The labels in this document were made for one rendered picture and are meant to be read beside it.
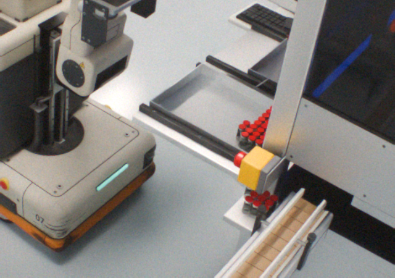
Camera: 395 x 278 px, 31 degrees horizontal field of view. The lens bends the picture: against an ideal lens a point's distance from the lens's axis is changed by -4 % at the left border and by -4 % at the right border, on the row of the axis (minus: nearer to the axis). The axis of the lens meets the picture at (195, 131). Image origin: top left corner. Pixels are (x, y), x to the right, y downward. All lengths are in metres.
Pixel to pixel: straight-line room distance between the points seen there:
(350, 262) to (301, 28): 0.64
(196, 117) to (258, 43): 0.48
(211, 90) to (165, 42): 1.83
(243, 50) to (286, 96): 0.72
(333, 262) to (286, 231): 0.23
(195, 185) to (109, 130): 0.48
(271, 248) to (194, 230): 1.29
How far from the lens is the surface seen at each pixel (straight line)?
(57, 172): 2.73
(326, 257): 1.91
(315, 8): 1.55
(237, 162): 1.76
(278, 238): 1.70
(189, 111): 2.08
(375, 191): 1.71
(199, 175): 3.19
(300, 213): 1.78
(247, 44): 2.42
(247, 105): 2.14
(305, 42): 1.60
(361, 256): 1.85
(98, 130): 2.91
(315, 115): 1.67
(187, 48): 3.96
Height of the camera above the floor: 2.15
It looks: 39 degrees down
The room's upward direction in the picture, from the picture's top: 10 degrees clockwise
